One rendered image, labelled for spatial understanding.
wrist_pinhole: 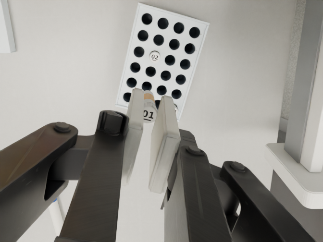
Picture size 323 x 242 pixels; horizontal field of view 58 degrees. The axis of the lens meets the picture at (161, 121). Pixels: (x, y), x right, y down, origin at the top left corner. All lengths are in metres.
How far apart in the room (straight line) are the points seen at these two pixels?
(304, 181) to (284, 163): 0.04
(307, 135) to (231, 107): 0.13
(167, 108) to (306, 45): 0.20
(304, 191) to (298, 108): 0.09
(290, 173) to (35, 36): 0.34
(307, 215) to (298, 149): 0.60
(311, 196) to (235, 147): 0.17
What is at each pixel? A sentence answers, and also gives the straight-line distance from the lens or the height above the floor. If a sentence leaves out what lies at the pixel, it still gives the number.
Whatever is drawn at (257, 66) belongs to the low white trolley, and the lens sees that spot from 0.42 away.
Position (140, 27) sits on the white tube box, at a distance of 0.35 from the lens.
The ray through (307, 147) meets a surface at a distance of 0.33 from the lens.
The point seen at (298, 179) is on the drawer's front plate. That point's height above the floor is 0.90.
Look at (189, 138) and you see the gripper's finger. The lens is 0.15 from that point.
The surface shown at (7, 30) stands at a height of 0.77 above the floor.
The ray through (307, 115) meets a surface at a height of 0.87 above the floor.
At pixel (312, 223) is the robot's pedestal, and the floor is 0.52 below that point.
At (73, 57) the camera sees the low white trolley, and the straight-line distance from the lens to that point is 0.40.
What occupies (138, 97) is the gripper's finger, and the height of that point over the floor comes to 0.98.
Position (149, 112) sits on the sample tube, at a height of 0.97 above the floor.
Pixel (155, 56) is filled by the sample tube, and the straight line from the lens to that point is 0.34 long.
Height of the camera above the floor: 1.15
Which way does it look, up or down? 70 degrees down
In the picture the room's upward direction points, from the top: 175 degrees clockwise
